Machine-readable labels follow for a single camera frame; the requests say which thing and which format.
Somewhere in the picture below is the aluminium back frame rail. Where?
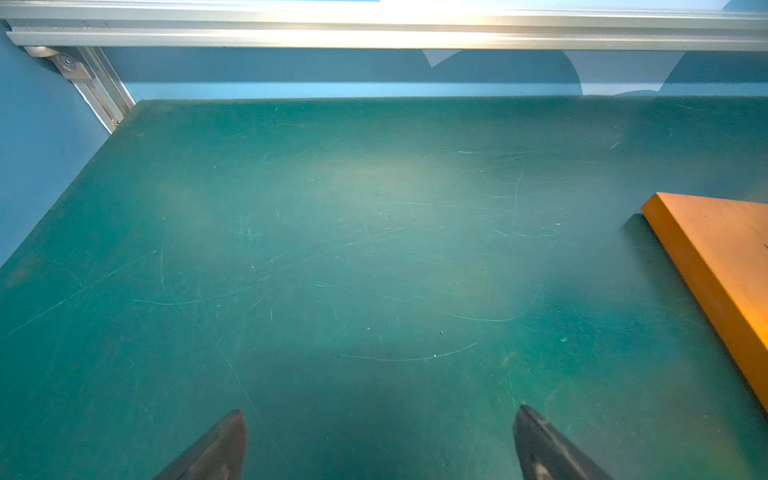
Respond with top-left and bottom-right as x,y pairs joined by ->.
1,1 -> 767,52

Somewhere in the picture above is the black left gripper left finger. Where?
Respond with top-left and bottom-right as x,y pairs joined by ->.
154,410 -> 248,480

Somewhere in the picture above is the aluminium left corner post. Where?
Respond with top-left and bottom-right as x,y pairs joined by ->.
24,46 -> 136,133

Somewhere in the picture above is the orange wooden rack base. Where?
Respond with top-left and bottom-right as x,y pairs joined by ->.
642,192 -> 767,406

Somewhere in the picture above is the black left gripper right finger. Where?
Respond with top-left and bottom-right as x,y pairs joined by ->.
513,405 -> 612,480

